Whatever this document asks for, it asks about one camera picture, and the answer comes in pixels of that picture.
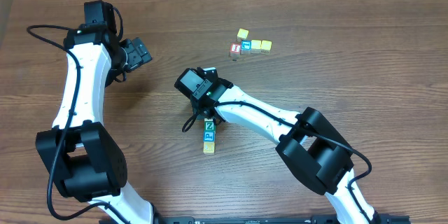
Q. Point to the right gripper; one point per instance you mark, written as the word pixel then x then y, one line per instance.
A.
pixel 208 114

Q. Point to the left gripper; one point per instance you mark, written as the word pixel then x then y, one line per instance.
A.
pixel 141 53

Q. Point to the green Z block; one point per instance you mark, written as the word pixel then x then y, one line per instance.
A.
pixel 209 125

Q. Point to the blue P block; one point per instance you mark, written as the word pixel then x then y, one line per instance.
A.
pixel 209 136

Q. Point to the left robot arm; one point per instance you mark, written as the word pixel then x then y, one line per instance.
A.
pixel 87 168

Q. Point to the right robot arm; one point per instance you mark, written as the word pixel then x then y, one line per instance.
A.
pixel 312 149

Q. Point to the red letter block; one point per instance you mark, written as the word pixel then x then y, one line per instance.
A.
pixel 235 50

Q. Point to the blue letter block in row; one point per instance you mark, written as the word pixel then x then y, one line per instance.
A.
pixel 245 47

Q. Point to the yellow block middle row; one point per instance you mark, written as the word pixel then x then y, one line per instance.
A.
pixel 256 46

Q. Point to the yellow block row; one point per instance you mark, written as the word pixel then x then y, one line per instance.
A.
pixel 265 47
pixel 256 46

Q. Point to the yellow block top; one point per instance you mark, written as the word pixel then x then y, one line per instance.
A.
pixel 242 34

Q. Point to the yellow block right row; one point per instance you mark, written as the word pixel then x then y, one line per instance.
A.
pixel 265 47

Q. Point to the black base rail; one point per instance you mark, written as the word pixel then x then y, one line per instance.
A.
pixel 319 219

